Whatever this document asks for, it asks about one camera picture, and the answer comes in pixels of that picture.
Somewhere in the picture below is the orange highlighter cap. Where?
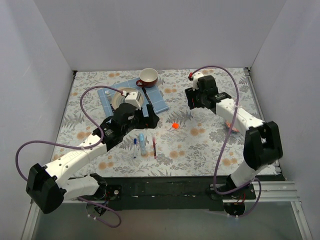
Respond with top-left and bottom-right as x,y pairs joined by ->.
172,122 -> 179,129

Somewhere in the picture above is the red and white cup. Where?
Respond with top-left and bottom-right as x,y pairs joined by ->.
136,68 -> 159,88

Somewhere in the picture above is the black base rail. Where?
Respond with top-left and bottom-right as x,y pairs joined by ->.
67,174 -> 301,212

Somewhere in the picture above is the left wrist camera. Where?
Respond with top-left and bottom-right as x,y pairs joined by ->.
124,91 -> 142,110

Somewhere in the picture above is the red patterned bowl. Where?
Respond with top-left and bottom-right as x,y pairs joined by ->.
224,119 -> 240,135

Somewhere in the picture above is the floral tablecloth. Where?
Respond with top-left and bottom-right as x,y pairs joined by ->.
48,67 -> 280,179

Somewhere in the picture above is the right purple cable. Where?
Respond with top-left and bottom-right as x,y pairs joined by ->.
192,65 -> 263,219

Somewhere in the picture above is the black handled fork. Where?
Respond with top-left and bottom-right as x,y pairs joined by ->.
105,90 -> 112,99

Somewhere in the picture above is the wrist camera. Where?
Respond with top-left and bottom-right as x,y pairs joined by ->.
188,72 -> 204,91
124,91 -> 142,110

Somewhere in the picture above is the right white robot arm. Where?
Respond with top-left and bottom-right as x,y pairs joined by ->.
185,72 -> 283,199

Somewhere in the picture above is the thin blue pen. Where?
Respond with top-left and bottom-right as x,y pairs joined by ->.
133,143 -> 137,159

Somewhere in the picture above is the purple cable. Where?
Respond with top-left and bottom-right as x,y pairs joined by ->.
15,85 -> 126,229
192,65 -> 263,219

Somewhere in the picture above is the light blue highlighter cap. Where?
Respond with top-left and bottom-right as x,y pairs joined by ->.
139,133 -> 145,144

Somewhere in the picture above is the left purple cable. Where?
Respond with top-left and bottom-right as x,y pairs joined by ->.
15,85 -> 126,229

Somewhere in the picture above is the pink pen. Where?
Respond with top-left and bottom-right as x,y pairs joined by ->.
152,139 -> 157,159

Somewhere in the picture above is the blue tiled placemat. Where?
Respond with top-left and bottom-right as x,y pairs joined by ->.
97,78 -> 169,117

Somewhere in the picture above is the beige striped plate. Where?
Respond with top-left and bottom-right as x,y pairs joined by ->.
111,87 -> 144,109

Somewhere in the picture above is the light blue highlighter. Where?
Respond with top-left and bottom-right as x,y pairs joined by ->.
140,142 -> 148,156

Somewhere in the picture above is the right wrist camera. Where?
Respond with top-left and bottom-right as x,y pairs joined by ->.
188,72 -> 204,91

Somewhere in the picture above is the black handled knife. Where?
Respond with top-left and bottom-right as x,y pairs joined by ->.
141,87 -> 153,107

